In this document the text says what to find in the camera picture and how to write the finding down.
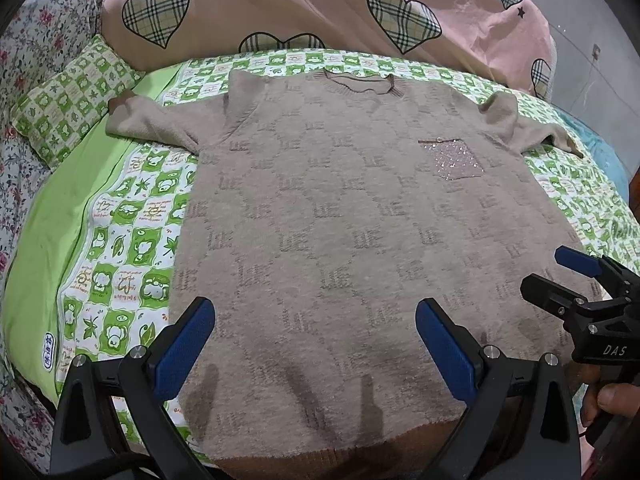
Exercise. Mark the green checked pillow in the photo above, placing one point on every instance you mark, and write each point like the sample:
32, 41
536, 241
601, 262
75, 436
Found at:
75, 95

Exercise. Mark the floral quilt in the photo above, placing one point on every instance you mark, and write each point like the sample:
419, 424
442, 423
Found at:
45, 25

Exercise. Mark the person's right hand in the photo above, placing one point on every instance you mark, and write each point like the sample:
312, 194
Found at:
614, 399

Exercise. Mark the beige patterned knit sweater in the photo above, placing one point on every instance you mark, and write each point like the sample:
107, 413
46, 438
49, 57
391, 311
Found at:
325, 210

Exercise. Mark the green checked bed sheet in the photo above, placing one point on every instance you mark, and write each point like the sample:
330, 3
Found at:
130, 220

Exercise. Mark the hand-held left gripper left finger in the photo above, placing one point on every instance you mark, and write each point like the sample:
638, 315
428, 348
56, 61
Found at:
186, 340

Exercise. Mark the pink duvet with plaid hearts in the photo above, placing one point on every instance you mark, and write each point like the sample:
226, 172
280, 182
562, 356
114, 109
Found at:
300, 5

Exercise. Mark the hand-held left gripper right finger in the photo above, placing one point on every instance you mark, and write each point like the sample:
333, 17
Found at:
445, 350

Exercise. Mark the light blue cloth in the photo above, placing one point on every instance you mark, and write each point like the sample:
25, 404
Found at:
600, 150

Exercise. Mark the wall socket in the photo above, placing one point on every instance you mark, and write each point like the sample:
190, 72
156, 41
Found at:
595, 52

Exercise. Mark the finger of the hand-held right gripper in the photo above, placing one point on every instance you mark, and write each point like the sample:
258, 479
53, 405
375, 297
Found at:
545, 292
575, 260

